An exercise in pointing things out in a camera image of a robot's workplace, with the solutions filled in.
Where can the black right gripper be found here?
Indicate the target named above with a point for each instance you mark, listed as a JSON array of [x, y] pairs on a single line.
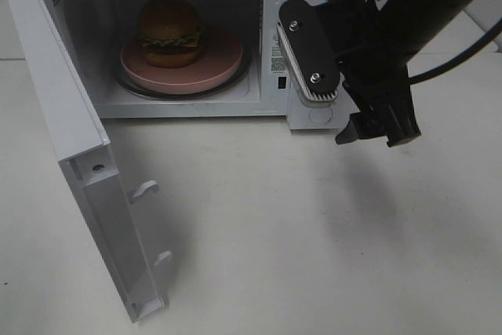
[[373, 40]]

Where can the round white door button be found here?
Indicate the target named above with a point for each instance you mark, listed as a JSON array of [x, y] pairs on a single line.
[[320, 115]]

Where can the pink round plate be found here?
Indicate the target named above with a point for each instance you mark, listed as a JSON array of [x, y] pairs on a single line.
[[221, 58]]

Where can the toy burger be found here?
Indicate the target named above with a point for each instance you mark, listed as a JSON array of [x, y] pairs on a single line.
[[170, 33]]

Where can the white microwave door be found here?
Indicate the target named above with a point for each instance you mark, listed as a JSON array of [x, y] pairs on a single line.
[[85, 156]]

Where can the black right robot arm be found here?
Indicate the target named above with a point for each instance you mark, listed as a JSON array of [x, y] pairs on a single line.
[[431, 17]]

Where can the glass microwave turntable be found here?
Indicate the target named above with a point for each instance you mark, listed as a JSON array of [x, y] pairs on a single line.
[[119, 75]]

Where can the white microwave oven body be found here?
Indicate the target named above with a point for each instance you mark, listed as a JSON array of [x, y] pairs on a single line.
[[99, 28]]

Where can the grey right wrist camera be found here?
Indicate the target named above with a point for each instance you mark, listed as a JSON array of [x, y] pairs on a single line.
[[309, 57]]

